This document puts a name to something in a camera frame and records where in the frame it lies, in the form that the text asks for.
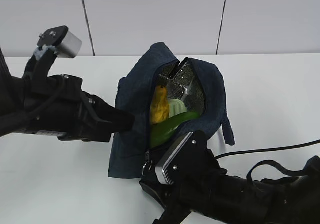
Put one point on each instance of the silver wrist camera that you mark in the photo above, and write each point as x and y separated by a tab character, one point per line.
60	40
187	156

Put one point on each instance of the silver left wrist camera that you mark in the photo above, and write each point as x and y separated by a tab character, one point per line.
60	40

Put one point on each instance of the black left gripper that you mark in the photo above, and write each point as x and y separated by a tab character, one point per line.
59	107

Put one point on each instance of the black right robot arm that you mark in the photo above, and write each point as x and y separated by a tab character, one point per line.
292	199

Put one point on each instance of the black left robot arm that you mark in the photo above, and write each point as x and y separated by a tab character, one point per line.
13	114

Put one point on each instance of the green lidded glass container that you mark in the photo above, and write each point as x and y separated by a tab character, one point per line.
176	107

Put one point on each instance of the yellow pear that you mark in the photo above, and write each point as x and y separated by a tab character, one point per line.
159	109

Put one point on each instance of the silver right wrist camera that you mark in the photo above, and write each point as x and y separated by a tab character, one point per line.
187	156

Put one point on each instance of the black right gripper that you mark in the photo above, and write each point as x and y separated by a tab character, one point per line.
213	194

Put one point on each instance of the green cucumber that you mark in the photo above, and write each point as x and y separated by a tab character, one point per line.
162	132

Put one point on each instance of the dark blue lunch bag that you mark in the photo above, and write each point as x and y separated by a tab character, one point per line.
135	92

